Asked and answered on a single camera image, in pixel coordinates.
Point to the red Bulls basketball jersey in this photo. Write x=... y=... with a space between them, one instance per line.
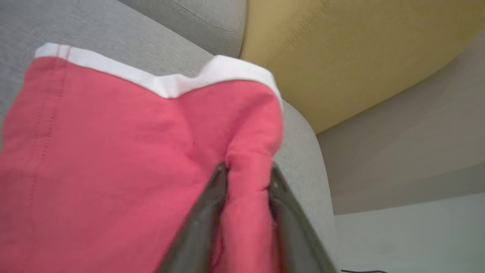
x=113 y=170

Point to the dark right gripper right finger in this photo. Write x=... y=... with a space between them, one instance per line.
x=295 y=235

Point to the mustard yellow cushion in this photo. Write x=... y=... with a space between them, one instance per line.
x=341 y=49

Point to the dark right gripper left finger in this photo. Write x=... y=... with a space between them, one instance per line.
x=197 y=231

